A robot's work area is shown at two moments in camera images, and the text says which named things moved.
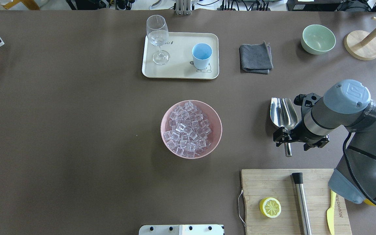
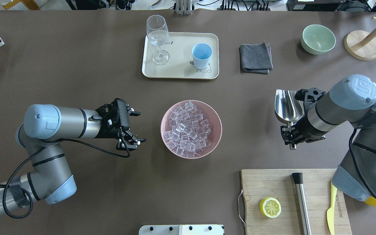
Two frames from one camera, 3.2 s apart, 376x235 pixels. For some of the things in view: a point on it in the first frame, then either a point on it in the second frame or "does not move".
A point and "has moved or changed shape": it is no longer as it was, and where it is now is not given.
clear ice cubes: x=190 y=131 does not move
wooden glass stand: x=361 y=45 does not move
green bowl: x=317 y=39 does not move
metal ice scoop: x=283 y=113 has moved or changed shape
